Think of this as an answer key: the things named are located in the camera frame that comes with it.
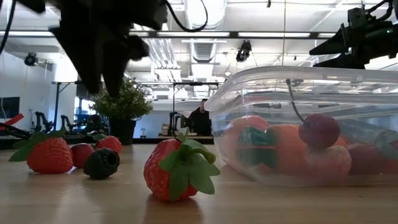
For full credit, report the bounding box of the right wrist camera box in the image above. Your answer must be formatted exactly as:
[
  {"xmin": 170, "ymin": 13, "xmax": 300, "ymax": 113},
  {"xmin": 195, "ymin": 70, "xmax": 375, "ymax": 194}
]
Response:
[{"xmin": 347, "ymin": 6, "xmax": 370, "ymax": 30}]

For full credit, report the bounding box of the person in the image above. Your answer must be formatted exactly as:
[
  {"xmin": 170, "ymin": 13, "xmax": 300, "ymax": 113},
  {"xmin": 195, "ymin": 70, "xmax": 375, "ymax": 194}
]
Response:
[
  {"xmin": 187, "ymin": 98, "xmax": 213, "ymax": 137},
  {"xmin": 88, "ymin": 113, "xmax": 105, "ymax": 134}
]

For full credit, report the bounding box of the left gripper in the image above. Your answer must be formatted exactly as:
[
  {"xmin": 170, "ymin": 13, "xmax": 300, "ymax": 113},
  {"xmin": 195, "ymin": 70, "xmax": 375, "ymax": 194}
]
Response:
[{"xmin": 49, "ymin": 0, "xmax": 169, "ymax": 98}]

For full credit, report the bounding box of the black toy blackberry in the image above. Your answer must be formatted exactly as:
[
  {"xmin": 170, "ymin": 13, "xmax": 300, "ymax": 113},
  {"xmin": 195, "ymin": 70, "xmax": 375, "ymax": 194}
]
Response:
[{"xmin": 83, "ymin": 147, "xmax": 121, "ymax": 180}]

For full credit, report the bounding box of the black aluminium rig frame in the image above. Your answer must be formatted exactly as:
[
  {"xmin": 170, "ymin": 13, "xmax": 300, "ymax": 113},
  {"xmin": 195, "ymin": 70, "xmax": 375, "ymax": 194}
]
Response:
[{"xmin": 0, "ymin": 123, "xmax": 215, "ymax": 149}]

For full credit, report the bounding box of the black background rig frame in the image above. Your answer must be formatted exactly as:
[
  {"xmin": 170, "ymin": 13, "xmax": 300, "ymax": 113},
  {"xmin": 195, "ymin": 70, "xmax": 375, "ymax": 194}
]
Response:
[{"xmin": 172, "ymin": 81, "xmax": 220, "ymax": 135}]

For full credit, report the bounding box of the pink toy raspberry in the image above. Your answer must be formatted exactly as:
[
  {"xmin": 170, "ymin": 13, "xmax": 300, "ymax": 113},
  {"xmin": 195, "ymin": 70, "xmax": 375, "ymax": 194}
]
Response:
[{"xmin": 303, "ymin": 145, "xmax": 353, "ymax": 180}]

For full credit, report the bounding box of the dark red toy cherry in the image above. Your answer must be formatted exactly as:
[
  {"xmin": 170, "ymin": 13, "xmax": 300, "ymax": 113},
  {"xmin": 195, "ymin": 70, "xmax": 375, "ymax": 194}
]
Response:
[
  {"xmin": 285, "ymin": 78, "xmax": 341, "ymax": 150},
  {"xmin": 70, "ymin": 142, "xmax": 95, "ymax": 169},
  {"xmin": 346, "ymin": 142, "xmax": 386, "ymax": 175}
]

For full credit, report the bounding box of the small green potted plant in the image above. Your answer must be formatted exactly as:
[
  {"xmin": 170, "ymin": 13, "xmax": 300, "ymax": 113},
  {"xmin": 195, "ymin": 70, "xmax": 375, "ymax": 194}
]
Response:
[{"xmin": 90, "ymin": 77, "xmax": 154, "ymax": 146}]

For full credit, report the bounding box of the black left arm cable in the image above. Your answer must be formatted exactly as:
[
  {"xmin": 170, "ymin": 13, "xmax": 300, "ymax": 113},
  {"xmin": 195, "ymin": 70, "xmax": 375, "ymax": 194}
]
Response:
[{"xmin": 164, "ymin": 0, "xmax": 208, "ymax": 33}]

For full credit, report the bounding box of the long black ceiling light rail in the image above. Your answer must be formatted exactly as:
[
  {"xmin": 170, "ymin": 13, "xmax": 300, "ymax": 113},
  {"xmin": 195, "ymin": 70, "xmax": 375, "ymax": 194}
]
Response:
[{"xmin": 0, "ymin": 30, "xmax": 340, "ymax": 40}]

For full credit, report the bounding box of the black background stand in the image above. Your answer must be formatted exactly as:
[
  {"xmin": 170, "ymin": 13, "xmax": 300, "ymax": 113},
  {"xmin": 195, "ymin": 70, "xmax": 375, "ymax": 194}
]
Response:
[{"xmin": 51, "ymin": 80, "xmax": 82, "ymax": 131}]

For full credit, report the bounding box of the red background object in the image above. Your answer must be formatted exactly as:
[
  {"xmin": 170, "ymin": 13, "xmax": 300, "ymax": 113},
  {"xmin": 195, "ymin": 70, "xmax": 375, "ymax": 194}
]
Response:
[{"xmin": 0, "ymin": 113, "xmax": 25, "ymax": 128}]

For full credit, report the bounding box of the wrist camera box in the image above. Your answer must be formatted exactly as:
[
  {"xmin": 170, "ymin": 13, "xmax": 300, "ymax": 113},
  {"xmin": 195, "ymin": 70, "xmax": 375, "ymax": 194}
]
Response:
[
  {"xmin": 128, "ymin": 34, "xmax": 150, "ymax": 62},
  {"xmin": 347, "ymin": 6, "xmax": 370, "ymax": 30}
]

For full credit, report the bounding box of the orange toy carrot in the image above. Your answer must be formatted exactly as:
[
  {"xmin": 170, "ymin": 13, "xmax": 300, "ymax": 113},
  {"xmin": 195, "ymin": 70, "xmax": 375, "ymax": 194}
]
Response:
[{"xmin": 238, "ymin": 123, "xmax": 351, "ymax": 177}]

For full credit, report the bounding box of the black wall monitor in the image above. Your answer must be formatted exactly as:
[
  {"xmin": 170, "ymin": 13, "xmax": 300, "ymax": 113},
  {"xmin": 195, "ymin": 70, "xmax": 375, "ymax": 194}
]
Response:
[{"xmin": 0, "ymin": 96, "xmax": 21, "ymax": 119}]

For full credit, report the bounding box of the clear plastic tupperware container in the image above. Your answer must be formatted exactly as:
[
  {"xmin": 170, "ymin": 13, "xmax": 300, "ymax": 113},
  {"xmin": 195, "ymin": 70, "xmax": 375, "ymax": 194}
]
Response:
[{"xmin": 203, "ymin": 65, "xmax": 398, "ymax": 187}]

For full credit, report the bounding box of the black ceiling spotlight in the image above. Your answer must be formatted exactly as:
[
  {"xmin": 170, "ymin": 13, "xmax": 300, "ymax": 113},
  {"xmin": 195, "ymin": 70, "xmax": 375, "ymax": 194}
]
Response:
[
  {"xmin": 235, "ymin": 40, "xmax": 252, "ymax": 63},
  {"xmin": 24, "ymin": 52, "xmax": 39, "ymax": 67}
]

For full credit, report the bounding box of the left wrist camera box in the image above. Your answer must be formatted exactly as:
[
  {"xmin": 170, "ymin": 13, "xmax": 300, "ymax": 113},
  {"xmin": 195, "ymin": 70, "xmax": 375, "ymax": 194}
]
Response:
[{"xmin": 128, "ymin": 34, "xmax": 150, "ymax": 62}]

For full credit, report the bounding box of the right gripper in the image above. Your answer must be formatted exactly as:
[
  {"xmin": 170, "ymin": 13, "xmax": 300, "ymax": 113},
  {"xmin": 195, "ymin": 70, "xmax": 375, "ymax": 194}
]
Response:
[{"xmin": 309, "ymin": 17, "xmax": 398, "ymax": 70}]

